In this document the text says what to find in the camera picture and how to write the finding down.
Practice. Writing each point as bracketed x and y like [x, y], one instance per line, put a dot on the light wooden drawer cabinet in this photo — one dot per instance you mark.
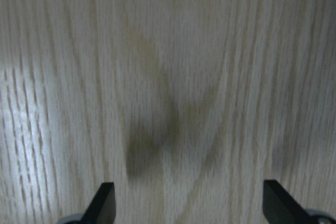
[186, 105]

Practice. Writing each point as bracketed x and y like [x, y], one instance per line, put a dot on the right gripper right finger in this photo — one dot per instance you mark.
[280, 207]

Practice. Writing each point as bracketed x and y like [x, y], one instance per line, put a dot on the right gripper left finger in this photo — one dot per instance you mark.
[102, 208]

